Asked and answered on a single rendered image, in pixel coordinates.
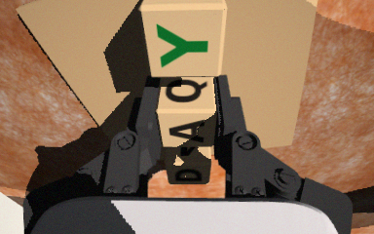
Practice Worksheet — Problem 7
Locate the tan block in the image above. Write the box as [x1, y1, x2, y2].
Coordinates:
[138, 0, 227, 78]
[155, 77, 217, 147]
[165, 147, 211, 184]

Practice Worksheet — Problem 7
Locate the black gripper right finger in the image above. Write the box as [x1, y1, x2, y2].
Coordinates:
[213, 75, 353, 234]

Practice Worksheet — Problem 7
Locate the tan square mat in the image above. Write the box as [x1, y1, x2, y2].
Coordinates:
[16, 0, 318, 148]

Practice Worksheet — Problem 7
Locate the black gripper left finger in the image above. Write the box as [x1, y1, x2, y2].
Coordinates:
[23, 76, 162, 234]

